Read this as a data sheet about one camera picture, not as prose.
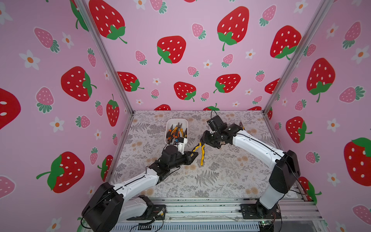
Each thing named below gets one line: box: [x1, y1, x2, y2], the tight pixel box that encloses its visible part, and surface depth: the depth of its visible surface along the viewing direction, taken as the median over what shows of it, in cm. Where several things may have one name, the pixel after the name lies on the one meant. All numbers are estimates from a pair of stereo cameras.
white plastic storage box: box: [164, 118, 189, 146], surface depth 109 cm
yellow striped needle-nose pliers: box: [190, 142, 206, 166], surface depth 82 cm
